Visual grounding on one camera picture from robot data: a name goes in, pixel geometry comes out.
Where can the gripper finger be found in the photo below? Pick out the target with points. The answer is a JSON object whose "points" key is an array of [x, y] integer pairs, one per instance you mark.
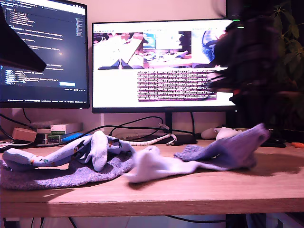
{"points": [[259, 109], [14, 47]]}

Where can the grey fuzzy sock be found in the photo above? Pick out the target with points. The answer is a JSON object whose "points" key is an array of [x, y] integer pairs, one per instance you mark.
{"points": [[59, 180], [232, 152]]}

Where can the light blue toucan sock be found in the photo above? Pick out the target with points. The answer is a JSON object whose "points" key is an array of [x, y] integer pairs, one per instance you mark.
{"points": [[59, 156], [121, 146]]}

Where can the black case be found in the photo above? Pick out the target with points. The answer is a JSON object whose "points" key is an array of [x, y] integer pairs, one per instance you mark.
{"points": [[278, 143]]}

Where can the white game controller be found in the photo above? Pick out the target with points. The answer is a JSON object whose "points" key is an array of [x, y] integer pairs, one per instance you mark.
{"points": [[223, 133]]}

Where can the dark code computer monitor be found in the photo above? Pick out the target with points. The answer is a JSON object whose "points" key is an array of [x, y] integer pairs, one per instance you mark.
{"points": [[59, 35]]}

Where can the small orange thing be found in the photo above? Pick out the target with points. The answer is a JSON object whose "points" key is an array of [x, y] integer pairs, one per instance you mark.
{"points": [[298, 145]]}

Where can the white rounded controller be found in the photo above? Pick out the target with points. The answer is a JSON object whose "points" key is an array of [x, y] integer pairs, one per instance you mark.
{"points": [[208, 134]]}

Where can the green leafy house plant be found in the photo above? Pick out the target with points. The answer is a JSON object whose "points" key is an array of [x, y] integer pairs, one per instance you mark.
{"points": [[292, 47]]}

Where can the grey fuzzy cloth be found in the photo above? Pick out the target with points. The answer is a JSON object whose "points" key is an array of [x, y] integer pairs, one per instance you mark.
{"points": [[42, 124]]}

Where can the white box green label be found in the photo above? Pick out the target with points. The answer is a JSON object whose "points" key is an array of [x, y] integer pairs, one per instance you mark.
{"points": [[64, 129]]}

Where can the green white small box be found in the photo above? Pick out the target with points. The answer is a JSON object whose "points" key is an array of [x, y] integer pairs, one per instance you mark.
{"points": [[52, 139]]}

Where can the blue pouch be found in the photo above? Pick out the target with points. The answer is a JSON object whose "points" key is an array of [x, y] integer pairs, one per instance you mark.
{"points": [[73, 137]]}

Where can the bright white computer monitor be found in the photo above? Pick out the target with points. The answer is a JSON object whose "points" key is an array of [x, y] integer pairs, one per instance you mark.
{"points": [[114, 90]]}

